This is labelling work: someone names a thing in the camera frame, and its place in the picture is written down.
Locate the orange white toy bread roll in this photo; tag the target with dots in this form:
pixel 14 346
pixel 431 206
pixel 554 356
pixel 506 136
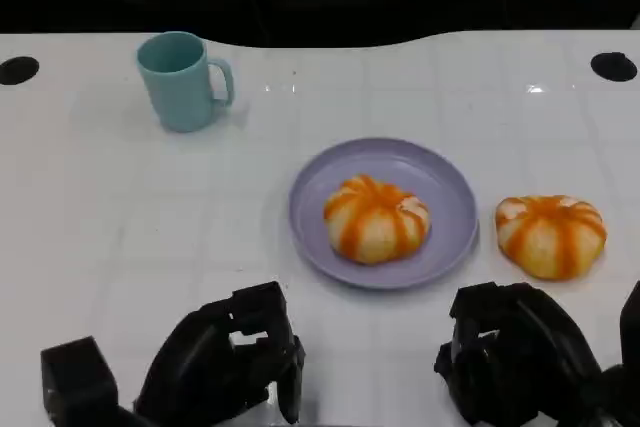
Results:
pixel 375 222
pixel 550 237

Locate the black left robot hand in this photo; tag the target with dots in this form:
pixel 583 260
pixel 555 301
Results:
pixel 210 362

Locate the lilac plate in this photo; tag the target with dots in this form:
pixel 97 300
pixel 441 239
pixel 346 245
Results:
pixel 310 207

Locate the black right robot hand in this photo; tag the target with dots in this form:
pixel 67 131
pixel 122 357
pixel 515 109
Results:
pixel 525 352

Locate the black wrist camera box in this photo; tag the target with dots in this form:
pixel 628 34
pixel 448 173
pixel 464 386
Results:
pixel 631 327
pixel 77 382

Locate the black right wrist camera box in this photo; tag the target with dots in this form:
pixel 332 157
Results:
pixel 631 327

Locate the pale green mug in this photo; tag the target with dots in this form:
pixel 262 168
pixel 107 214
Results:
pixel 175 92

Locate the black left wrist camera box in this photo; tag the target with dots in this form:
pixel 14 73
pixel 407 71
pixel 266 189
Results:
pixel 77 382

